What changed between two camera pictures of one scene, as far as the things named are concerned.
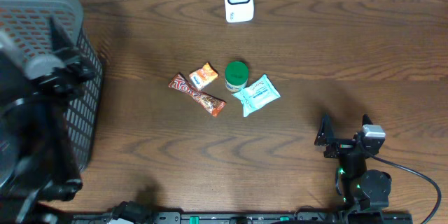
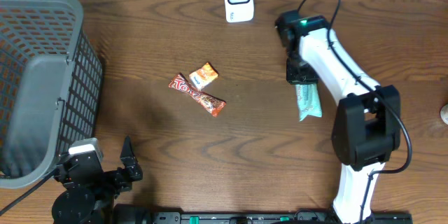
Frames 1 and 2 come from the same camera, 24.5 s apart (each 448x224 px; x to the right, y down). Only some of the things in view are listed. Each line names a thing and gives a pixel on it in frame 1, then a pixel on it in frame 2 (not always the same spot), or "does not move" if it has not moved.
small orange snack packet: (203, 75) does not move
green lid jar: (236, 75) → (444, 113)
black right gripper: (341, 145) → (292, 78)
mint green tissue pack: (257, 95) → (309, 100)
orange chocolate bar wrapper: (211, 105) does not move
